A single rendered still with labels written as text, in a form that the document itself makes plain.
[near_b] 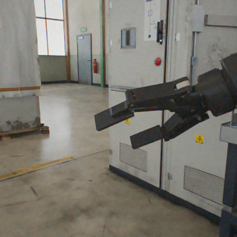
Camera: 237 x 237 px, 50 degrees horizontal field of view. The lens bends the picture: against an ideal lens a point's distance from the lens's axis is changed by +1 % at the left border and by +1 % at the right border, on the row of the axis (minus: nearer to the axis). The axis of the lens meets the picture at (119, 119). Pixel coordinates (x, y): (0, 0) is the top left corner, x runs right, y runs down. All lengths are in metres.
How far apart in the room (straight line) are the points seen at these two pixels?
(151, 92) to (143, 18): 1.68
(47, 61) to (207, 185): 11.08
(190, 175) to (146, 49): 0.98
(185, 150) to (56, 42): 11.28
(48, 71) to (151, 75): 10.59
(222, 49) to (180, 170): 0.99
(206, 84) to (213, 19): 0.79
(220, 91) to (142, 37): 1.66
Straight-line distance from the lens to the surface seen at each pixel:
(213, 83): 0.42
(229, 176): 0.99
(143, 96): 0.38
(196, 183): 1.91
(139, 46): 2.06
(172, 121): 0.50
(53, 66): 12.48
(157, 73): 1.93
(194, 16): 1.12
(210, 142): 1.74
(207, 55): 1.20
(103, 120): 0.43
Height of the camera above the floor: 1.06
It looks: 13 degrees down
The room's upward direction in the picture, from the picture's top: straight up
